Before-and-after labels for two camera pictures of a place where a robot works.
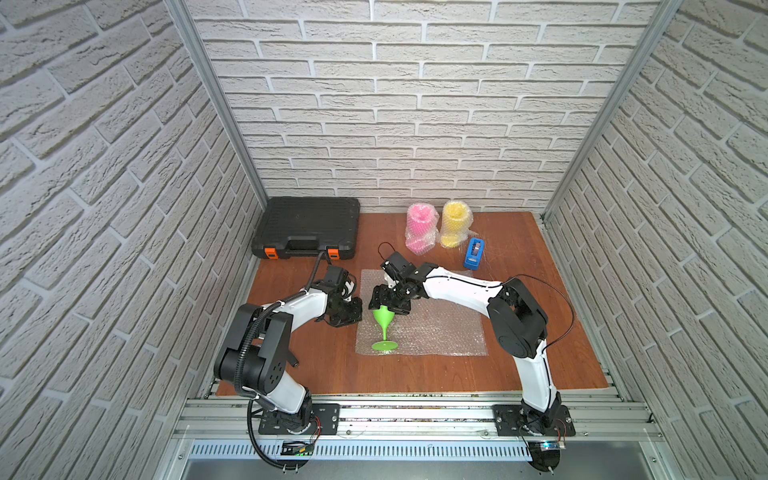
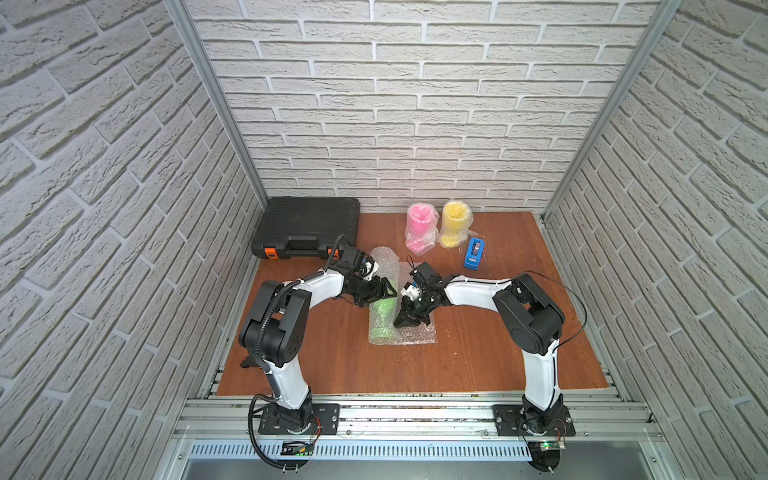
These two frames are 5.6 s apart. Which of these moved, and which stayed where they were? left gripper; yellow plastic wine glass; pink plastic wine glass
Moved: left gripper
Stayed: yellow plastic wine glass; pink plastic wine glass
